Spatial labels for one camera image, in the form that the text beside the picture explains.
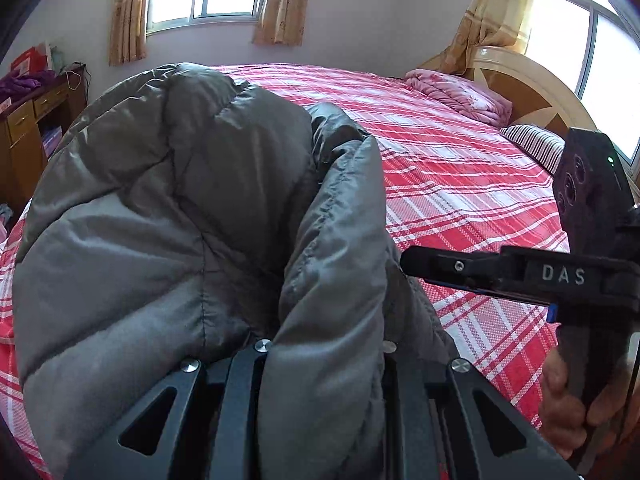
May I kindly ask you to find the yellow curtain far left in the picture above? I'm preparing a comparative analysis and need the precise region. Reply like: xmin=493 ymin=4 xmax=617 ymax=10
xmin=108 ymin=0 xmax=149 ymax=66

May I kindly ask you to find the yellow curtain right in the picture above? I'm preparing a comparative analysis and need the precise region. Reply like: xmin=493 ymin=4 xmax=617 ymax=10
xmin=420 ymin=0 xmax=534 ymax=75

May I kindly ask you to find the grey puffer jacket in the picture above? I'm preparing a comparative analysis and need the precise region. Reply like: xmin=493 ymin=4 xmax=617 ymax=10
xmin=12 ymin=63 xmax=457 ymax=479

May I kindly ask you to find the wooden desk cabinet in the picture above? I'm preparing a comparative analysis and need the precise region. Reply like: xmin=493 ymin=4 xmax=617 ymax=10
xmin=1 ymin=63 xmax=88 ymax=214

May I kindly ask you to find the wooden bed headboard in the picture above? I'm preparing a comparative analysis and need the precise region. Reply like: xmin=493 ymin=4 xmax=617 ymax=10
xmin=464 ymin=47 xmax=598 ymax=138

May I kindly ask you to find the right hand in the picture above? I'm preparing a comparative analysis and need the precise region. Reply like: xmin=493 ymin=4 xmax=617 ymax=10
xmin=539 ymin=347 xmax=639 ymax=460

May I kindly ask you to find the pink folded quilt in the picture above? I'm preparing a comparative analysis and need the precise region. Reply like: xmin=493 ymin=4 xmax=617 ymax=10
xmin=405 ymin=68 xmax=512 ymax=128

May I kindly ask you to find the yellow curtain middle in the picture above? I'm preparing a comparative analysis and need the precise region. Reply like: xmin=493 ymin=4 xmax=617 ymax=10
xmin=253 ymin=0 xmax=308 ymax=47

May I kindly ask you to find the purple cloth on desk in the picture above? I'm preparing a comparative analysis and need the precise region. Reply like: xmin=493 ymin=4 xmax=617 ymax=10
xmin=0 ymin=70 xmax=56 ymax=103

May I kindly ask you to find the right window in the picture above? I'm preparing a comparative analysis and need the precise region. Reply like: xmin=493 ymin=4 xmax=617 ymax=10
xmin=525 ymin=0 xmax=639 ymax=165

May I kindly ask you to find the striped grey pillow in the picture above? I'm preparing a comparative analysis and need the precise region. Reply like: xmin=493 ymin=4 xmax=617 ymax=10
xmin=500 ymin=125 xmax=565 ymax=176

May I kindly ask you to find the yellow curtain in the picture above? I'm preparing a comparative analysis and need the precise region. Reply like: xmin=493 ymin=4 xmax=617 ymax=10
xmin=253 ymin=0 xmax=308 ymax=47
xmin=420 ymin=0 xmax=534 ymax=75
xmin=108 ymin=0 xmax=149 ymax=66

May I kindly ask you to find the red box on desk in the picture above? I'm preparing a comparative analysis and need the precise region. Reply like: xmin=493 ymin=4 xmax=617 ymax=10
xmin=11 ymin=44 xmax=51 ymax=75

